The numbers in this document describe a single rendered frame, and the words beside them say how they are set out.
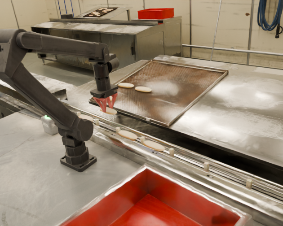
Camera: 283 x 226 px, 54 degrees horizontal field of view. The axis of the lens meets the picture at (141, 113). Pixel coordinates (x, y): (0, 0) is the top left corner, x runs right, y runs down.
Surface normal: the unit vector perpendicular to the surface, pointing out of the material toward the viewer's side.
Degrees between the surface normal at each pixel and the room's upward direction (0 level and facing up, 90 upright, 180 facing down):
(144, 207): 0
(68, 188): 0
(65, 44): 87
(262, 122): 10
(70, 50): 93
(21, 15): 90
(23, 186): 0
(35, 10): 91
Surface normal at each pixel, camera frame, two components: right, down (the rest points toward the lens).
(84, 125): 0.90, 0.12
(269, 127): -0.20, -0.83
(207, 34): -0.68, 0.36
